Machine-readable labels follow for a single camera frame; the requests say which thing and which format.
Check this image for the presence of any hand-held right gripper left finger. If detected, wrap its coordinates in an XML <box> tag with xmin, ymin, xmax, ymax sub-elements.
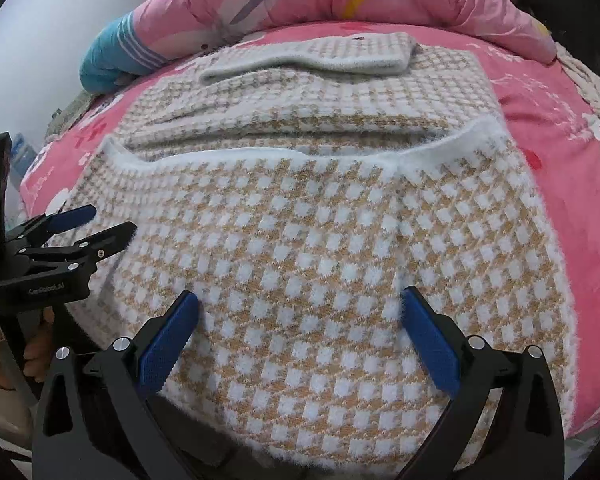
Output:
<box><xmin>34</xmin><ymin>290</ymin><xmax>201</xmax><ymax>480</ymax></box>

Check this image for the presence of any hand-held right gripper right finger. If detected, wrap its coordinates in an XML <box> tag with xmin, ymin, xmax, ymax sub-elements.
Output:
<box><xmin>400</xmin><ymin>285</ymin><xmax>566</xmax><ymax>480</ymax></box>

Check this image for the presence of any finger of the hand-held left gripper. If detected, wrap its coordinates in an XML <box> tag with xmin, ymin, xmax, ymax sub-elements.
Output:
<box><xmin>7</xmin><ymin>205</ymin><xmax>98</xmax><ymax>243</ymax></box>
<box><xmin>17</xmin><ymin>221</ymin><xmax>138</xmax><ymax>267</ymax></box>

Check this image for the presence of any beige white houndstooth knit coat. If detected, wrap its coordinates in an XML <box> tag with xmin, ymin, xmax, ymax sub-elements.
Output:
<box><xmin>62</xmin><ymin>31</ymin><xmax>581</xmax><ymax>473</ymax></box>

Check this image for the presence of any person's left forearm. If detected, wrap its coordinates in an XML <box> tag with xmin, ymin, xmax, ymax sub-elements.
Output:
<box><xmin>0</xmin><ymin>317</ymin><xmax>37</xmax><ymax>443</ymax></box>

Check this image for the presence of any person's left hand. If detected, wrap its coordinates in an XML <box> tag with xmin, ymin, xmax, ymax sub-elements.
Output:
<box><xmin>22</xmin><ymin>307</ymin><xmax>57</xmax><ymax>382</ymax></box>

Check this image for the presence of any light blue plastic bag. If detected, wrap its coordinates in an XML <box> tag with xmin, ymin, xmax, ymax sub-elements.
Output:
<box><xmin>9</xmin><ymin>132</ymin><xmax>38</xmax><ymax>183</ymax></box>

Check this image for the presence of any grey patterned cloth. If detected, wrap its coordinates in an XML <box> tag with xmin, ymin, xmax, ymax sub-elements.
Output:
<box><xmin>44</xmin><ymin>92</ymin><xmax>98</xmax><ymax>136</ymax></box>

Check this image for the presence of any pink floral bed sheet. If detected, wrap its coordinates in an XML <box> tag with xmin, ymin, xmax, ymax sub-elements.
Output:
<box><xmin>19</xmin><ymin>20</ymin><xmax>600</xmax><ymax>431</ymax></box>

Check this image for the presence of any white fleece blanket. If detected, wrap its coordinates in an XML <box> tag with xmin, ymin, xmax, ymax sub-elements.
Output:
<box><xmin>555</xmin><ymin>42</ymin><xmax>600</xmax><ymax>153</ymax></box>

